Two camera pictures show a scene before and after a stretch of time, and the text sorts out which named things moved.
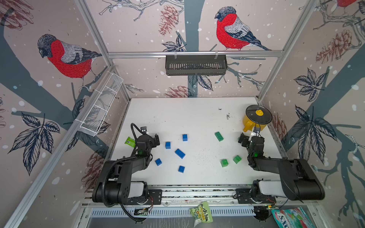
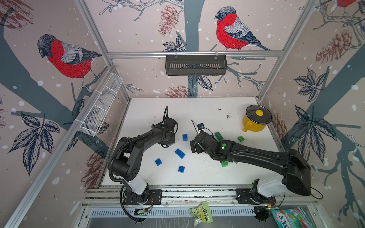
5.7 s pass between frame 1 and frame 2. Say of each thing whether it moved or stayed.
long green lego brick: stayed
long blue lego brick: stayed
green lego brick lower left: stayed
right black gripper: moved
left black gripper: moved
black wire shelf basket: stayed
